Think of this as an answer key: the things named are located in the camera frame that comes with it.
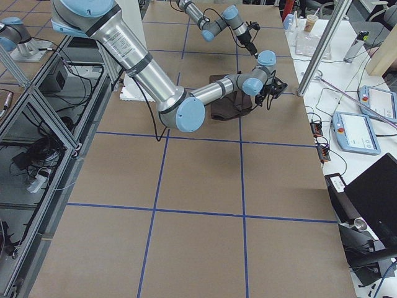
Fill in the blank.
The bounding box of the aluminium frame post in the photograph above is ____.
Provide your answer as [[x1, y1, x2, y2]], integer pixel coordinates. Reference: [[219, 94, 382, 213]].
[[297, 0, 352, 97]]

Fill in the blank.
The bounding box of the silver reacher grabber tool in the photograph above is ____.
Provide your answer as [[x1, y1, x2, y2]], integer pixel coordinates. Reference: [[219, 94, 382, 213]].
[[314, 75, 397, 129]]

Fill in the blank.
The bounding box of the aluminium truss frame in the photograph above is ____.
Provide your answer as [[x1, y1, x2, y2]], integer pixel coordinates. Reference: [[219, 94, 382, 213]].
[[1, 37, 121, 297]]

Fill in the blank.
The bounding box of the red cylinder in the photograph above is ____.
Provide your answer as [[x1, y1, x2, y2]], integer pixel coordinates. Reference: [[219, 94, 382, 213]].
[[282, 0, 295, 20]]

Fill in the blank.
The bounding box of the black power adapter box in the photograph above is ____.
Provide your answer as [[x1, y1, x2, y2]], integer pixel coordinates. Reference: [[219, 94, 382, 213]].
[[324, 173, 362, 227]]

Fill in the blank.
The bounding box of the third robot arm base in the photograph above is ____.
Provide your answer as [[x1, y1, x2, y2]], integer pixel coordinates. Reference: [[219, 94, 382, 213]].
[[1, 17, 53, 63]]

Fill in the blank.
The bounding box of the clear plastic tray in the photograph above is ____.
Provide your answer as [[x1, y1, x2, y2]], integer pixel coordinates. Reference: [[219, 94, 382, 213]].
[[295, 31, 321, 57]]

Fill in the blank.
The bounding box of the blue teach pendant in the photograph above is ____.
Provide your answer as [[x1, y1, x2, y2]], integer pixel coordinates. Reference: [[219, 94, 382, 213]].
[[332, 112, 381, 155], [359, 86, 396, 123]]

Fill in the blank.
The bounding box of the orange black connector strip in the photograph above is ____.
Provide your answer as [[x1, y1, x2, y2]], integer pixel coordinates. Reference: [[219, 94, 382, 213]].
[[310, 120, 331, 164]]

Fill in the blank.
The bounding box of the iced drink cup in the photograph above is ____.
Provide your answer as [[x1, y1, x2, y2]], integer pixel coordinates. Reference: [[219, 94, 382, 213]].
[[303, 8, 320, 32]]

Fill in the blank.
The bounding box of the far blue teach pendant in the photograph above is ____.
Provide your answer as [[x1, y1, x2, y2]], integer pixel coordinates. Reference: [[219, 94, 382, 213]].
[[359, 86, 396, 123]]

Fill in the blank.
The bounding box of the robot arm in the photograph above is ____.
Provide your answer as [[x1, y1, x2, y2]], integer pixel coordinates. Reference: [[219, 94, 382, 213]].
[[176, 1, 261, 58], [51, 1, 276, 133]]

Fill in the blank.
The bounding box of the steel cup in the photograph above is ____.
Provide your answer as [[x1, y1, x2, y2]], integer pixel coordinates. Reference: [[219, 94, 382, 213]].
[[352, 217, 368, 232]]

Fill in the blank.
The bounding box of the dark brown t-shirt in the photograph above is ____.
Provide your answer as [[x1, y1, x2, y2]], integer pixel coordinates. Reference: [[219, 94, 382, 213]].
[[210, 90, 252, 121]]

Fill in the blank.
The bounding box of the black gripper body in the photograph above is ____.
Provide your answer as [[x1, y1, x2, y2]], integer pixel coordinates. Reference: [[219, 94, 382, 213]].
[[254, 84, 272, 106], [237, 32, 257, 53]]

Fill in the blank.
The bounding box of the near blue teach pendant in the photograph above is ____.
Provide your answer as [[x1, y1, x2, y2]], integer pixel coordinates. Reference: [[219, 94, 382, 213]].
[[332, 112, 381, 155]]

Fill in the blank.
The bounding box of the bundle of floor cables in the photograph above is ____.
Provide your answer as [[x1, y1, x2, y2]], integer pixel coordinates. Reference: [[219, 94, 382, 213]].
[[9, 114, 81, 193]]

